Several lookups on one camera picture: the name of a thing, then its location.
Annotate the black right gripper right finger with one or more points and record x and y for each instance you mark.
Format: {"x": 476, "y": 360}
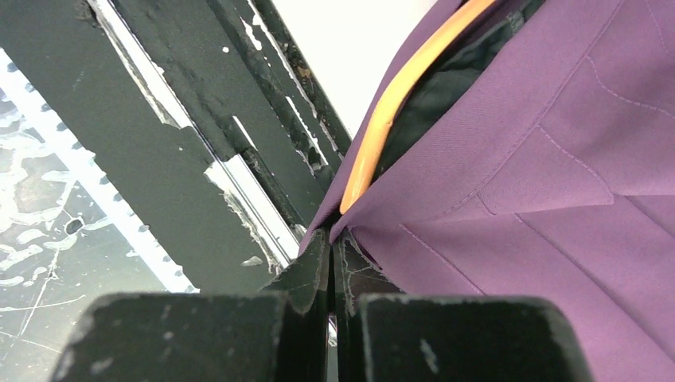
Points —
{"x": 384, "y": 334}

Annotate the purple garment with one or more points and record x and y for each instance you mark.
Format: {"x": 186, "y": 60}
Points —
{"x": 552, "y": 175}

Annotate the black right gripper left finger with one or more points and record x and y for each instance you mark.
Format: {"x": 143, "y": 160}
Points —
{"x": 277, "y": 334}

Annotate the orange wavy hanger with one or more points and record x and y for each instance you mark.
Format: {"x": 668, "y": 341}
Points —
{"x": 384, "y": 113}

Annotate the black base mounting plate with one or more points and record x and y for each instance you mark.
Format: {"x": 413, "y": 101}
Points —
{"x": 203, "y": 114}

